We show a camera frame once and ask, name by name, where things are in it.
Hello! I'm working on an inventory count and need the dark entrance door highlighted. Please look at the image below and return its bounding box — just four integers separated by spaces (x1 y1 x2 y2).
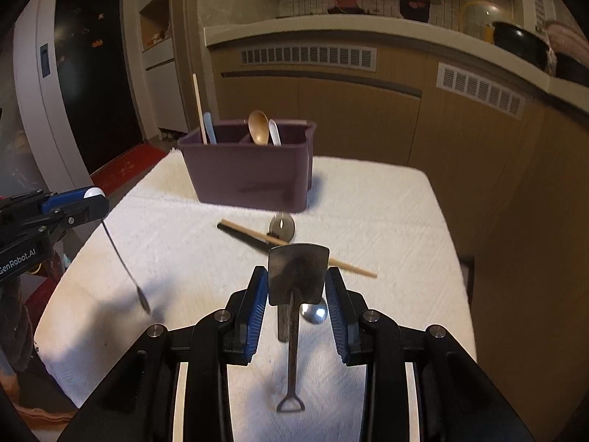
53 0 144 176

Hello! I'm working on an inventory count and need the light wooden chopstick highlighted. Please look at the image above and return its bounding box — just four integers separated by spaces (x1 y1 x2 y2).
192 74 208 145
222 218 378 280

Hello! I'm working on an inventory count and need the white kitchen countertop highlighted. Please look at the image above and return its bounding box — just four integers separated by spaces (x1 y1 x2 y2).
204 13 589 116

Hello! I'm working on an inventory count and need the shiny oval metal spoon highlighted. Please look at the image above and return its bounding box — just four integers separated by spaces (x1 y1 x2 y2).
299 301 329 323

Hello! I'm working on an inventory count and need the red doormat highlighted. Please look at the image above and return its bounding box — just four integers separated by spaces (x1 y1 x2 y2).
89 142 169 190

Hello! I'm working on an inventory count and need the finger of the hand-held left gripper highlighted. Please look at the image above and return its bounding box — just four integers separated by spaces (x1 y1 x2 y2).
41 187 106 213
48 196 110 236

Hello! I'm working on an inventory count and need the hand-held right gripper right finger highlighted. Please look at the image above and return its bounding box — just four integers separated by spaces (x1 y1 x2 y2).
324 266 537 442

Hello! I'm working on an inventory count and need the white textured tablecloth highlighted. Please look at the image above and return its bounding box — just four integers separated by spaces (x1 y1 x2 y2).
34 147 477 442

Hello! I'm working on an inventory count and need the large black pot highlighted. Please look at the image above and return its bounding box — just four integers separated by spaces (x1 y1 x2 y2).
492 20 553 75

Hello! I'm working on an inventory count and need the white-ball-handled metal spoon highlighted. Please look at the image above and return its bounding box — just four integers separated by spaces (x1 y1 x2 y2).
85 187 153 316

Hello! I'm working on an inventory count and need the purple utensil holder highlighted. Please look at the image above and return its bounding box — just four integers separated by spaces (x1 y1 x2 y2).
177 120 318 214

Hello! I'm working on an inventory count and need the short white vent grille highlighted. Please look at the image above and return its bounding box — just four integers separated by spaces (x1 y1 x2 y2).
435 62 526 119

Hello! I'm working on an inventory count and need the pink colander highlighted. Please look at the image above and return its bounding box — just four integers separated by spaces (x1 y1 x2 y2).
543 20 585 56

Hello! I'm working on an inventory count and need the small black pot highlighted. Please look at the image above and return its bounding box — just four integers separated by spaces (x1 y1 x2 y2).
554 52 589 86

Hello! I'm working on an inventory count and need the grey-blue plastic spoon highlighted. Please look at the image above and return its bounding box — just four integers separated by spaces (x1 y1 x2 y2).
202 111 218 145

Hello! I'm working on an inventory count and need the white shoe cabinet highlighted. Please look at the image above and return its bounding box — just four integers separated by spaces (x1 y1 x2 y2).
137 0 190 144

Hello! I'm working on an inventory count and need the black chopstick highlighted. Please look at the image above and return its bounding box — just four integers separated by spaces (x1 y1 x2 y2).
217 221 277 249

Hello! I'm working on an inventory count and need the wooden kitchen cabinet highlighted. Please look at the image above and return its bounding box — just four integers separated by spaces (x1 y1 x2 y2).
209 41 589 424

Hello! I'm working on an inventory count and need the wide white vent grille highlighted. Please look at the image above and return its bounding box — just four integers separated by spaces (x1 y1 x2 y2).
240 45 377 73

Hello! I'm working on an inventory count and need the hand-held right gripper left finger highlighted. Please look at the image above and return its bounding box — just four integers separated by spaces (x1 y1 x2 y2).
57 266 269 442

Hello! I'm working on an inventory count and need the shovel-shaped metal spoon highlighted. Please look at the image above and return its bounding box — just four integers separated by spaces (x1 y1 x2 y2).
267 242 331 414

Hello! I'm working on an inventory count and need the wooden spoon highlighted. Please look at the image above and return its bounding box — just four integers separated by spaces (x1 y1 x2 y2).
248 110 271 145

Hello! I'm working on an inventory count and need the white refrigerator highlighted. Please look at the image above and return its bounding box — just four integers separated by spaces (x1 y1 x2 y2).
13 0 93 190

